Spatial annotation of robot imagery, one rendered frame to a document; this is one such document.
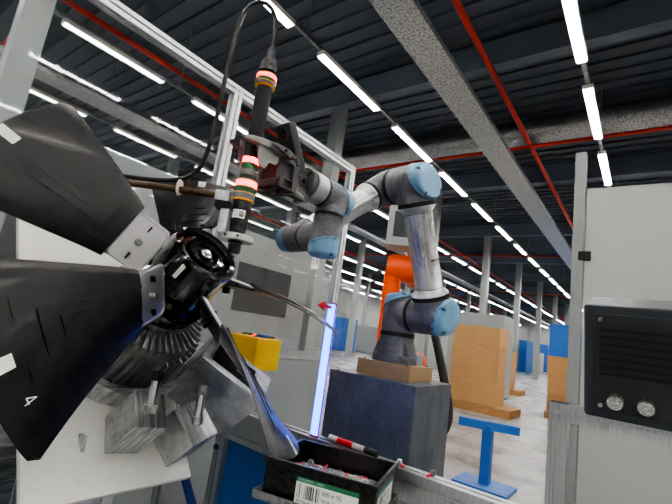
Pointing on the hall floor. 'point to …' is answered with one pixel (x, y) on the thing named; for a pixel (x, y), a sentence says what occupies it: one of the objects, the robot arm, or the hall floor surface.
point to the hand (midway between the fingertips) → (242, 137)
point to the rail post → (216, 471)
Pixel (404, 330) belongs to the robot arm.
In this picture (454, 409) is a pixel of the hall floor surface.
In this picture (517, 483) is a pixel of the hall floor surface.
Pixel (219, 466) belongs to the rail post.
